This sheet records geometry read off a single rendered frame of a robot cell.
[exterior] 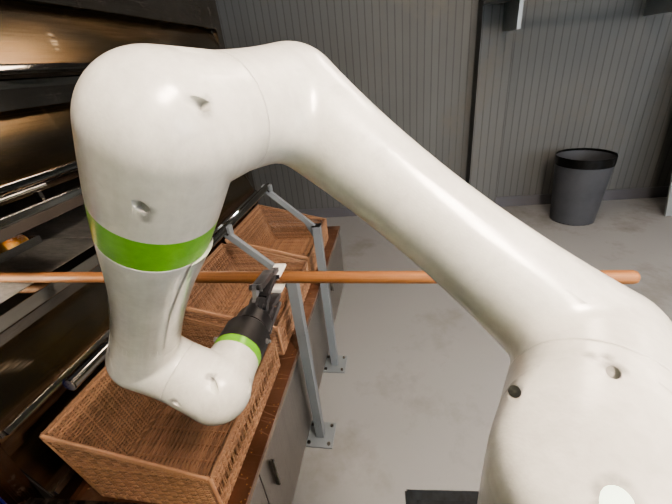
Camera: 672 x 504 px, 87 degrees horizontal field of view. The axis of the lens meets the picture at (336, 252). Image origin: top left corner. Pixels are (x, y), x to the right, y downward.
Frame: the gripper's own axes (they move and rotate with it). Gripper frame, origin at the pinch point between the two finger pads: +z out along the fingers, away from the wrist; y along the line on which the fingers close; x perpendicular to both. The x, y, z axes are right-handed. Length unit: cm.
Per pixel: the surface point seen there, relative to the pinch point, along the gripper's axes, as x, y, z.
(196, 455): -35, 61, -10
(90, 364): -31.7, 2.9, -28.0
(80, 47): -68, -58, 44
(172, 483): -32, 50, -25
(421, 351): 42, 119, 101
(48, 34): -70, -62, 35
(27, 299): -69, 2, -7
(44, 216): -54, -20, -4
